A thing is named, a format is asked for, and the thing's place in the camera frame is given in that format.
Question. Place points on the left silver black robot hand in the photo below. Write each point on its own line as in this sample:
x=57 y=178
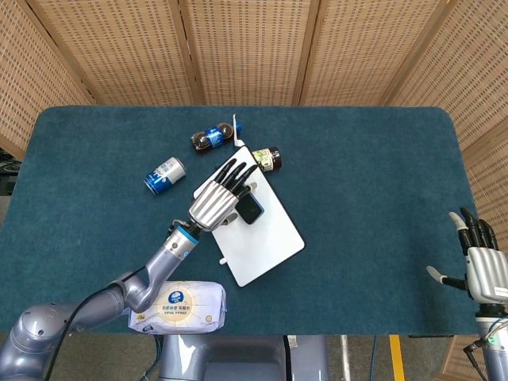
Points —
x=214 y=202

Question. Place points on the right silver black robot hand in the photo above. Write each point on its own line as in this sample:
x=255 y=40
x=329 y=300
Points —
x=488 y=274

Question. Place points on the small black device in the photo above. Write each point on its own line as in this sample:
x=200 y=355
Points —
x=251 y=210

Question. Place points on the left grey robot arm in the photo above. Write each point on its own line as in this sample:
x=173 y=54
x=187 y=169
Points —
x=158 y=266

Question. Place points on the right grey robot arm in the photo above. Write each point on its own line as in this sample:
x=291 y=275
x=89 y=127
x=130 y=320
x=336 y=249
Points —
x=496 y=357

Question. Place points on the blue drink can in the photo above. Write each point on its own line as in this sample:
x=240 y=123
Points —
x=164 y=176

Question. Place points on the white rectangular tray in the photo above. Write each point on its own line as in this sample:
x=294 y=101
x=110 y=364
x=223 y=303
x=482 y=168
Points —
x=262 y=246

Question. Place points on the dark snack bottle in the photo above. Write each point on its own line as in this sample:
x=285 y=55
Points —
x=212 y=137

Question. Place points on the dark glass jar with label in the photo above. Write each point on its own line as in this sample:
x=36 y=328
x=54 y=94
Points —
x=272 y=158

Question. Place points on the Vinda facial tissue pack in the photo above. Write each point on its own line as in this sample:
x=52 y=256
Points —
x=190 y=307

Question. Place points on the teal table cloth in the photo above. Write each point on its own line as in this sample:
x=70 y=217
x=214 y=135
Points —
x=357 y=198

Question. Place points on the woven wooden folding screen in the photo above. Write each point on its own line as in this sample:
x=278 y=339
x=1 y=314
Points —
x=254 y=51

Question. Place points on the grey robot torso base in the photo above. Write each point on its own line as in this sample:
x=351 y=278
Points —
x=238 y=357

